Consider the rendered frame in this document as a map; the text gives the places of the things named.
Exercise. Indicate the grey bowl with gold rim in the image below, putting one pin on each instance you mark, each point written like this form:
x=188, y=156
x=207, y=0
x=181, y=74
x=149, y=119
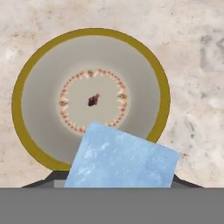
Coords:
x=87, y=87

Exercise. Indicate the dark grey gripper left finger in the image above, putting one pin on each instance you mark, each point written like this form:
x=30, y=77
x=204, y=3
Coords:
x=55, y=178

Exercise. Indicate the pale blue ice cube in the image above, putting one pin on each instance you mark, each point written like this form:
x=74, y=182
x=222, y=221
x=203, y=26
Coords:
x=122, y=157

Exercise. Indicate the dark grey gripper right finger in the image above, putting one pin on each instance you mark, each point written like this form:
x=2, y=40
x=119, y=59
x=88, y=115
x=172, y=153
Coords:
x=180, y=182

